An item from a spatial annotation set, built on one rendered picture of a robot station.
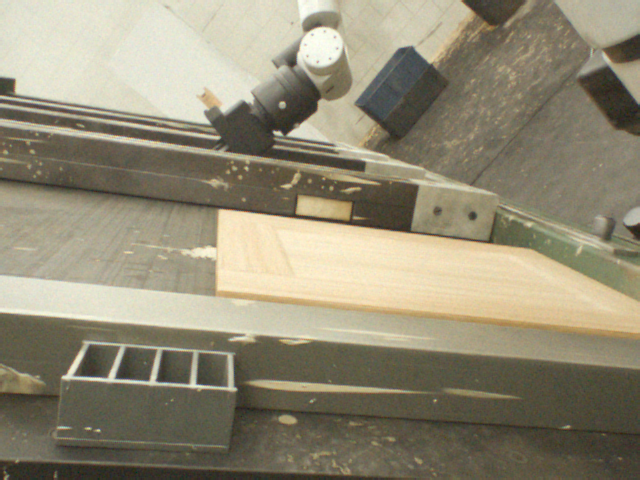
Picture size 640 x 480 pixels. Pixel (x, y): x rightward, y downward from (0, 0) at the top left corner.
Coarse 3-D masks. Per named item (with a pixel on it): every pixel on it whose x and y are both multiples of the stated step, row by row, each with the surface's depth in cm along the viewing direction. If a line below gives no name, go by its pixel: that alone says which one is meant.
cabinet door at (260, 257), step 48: (240, 240) 57; (288, 240) 61; (336, 240) 65; (384, 240) 69; (432, 240) 73; (240, 288) 42; (288, 288) 44; (336, 288) 46; (384, 288) 48; (432, 288) 52; (480, 288) 54; (528, 288) 57; (576, 288) 60; (624, 336) 47
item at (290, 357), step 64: (0, 320) 27; (64, 320) 27; (128, 320) 28; (192, 320) 29; (256, 320) 30; (320, 320) 32; (384, 320) 34; (0, 384) 27; (256, 384) 29; (320, 384) 30; (384, 384) 30; (448, 384) 31; (512, 384) 32; (576, 384) 32
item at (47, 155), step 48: (0, 144) 76; (48, 144) 76; (96, 144) 77; (144, 144) 78; (144, 192) 80; (192, 192) 81; (240, 192) 82; (288, 192) 83; (336, 192) 84; (384, 192) 85; (432, 192) 86; (480, 192) 88
